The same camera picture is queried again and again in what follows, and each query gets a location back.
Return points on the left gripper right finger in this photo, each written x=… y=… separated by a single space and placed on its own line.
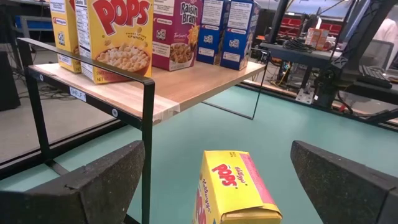
x=342 y=202

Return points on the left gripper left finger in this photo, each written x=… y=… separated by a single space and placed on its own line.
x=77 y=202

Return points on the yellow Corn Pops cereal box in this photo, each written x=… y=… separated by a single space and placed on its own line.
x=118 y=37
x=233 y=186
x=63 y=37

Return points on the blue Frosted Flakes cereal box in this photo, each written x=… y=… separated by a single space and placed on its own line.
x=237 y=40
x=213 y=31

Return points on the magenta Raisin Bran cereal box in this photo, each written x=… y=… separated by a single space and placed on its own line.
x=177 y=37

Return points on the black keyboard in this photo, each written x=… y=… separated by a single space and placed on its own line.
x=374 y=74

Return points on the black floor cabinet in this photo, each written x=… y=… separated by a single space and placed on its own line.
x=7 y=81

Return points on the green table mat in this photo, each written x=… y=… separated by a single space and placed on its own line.
x=217 y=130

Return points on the grey desk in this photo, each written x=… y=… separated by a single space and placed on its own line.
x=311 y=54

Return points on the orange box on desk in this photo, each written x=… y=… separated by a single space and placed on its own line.
x=315 y=37

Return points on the red storage bins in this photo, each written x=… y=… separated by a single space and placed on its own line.
x=334 y=28

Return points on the person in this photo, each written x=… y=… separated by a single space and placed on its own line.
x=388 y=34

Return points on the black metal table frame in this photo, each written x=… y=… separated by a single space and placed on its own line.
x=93 y=136

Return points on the white metal bracket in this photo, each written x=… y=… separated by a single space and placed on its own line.
x=304 y=97

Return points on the wooden shelf black metal frame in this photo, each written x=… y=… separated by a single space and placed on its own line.
x=202 y=81

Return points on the black rig upright post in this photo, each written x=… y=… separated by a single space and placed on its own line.
x=277 y=20

